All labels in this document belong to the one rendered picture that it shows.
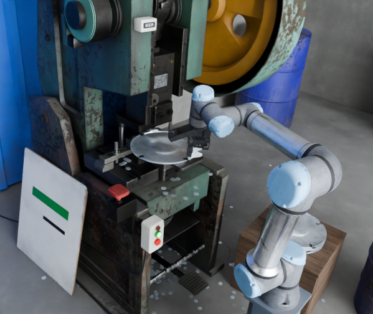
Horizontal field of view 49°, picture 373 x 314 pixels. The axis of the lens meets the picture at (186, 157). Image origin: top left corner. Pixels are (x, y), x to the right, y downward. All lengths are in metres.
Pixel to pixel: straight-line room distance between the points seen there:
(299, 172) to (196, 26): 0.81
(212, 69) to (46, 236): 1.16
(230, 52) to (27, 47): 1.32
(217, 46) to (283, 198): 0.98
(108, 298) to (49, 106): 0.94
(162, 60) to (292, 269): 0.91
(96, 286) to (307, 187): 1.35
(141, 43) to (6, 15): 1.25
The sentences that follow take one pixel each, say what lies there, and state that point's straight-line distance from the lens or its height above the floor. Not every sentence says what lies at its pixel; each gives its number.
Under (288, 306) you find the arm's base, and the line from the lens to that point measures 1.59.
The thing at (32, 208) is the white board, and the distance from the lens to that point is 2.25.
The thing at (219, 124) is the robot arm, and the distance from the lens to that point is 1.35.
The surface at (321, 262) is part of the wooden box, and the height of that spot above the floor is 0.35.
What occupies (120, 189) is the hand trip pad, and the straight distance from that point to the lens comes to 1.52.
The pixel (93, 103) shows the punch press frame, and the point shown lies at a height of 0.92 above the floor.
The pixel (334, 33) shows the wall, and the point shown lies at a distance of 4.86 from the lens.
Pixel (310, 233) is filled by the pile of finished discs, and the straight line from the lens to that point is 2.07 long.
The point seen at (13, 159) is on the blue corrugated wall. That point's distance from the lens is 2.90.
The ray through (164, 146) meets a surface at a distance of 1.75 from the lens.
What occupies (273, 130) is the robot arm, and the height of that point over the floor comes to 1.07.
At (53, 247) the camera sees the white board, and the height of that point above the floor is 0.18.
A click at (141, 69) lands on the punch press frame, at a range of 1.52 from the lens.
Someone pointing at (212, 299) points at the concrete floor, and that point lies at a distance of 2.17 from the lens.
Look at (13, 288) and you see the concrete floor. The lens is 2.27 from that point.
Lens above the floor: 1.62
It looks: 30 degrees down
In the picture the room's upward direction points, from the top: 5 degrees clockwise
